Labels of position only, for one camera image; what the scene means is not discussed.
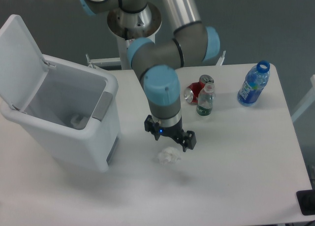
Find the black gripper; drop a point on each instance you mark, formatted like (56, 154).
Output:
(186, 139)

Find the white paper ball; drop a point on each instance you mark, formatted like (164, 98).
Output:
(168, 155)

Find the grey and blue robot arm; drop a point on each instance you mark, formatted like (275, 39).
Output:
(155, 65)

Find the crushed red soda can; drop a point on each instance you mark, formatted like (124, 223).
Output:
(192, 91)

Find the clear green-label plastic bottle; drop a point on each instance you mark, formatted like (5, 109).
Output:
(205, 99)

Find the white paper inside bin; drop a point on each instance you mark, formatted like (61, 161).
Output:
(78, 122)

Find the white trash bin with lid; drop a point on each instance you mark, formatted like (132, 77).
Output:
(41, 93)

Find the blue plastic drink bottle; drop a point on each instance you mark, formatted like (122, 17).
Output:
(254, 83)

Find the black device at table corner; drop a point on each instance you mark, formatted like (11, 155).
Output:
(306, 200)

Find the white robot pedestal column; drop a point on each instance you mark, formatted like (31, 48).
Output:
(123, 45)

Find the white frame at right edge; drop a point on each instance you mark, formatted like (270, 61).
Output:
(306, 101)

